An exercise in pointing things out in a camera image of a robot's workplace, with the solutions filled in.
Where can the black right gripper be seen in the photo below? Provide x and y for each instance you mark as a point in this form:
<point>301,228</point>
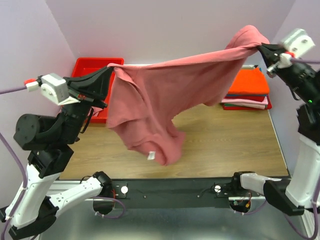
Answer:
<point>276,61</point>

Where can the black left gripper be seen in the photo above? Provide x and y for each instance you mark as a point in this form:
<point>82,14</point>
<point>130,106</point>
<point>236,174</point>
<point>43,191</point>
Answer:
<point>81,95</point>

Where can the salmon pink t-shirt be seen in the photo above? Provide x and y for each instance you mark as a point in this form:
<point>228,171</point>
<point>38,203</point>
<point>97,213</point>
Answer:
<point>144,99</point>

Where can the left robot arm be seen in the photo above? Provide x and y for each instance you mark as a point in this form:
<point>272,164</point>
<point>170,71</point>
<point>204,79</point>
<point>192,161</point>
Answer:
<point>48,140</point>

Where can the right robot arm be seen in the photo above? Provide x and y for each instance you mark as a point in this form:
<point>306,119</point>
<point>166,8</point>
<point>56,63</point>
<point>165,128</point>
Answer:
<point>292,196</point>

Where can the red plastic bin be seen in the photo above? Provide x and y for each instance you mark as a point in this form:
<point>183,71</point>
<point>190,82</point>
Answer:
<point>91,83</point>

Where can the light pink folded t-shirt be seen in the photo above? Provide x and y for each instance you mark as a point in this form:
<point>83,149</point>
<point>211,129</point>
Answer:
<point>246,103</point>

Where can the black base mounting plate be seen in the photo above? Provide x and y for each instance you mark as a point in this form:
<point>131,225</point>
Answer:
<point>172,193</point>

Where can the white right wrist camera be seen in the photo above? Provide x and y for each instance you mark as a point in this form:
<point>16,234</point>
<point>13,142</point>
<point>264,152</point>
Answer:
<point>292,47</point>

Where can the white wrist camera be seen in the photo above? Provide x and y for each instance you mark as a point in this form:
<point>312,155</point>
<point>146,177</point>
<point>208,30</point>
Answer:
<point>292,47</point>
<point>53,87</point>

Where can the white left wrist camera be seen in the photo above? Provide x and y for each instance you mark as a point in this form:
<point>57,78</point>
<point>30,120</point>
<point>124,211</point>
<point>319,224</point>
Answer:
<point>53,87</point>

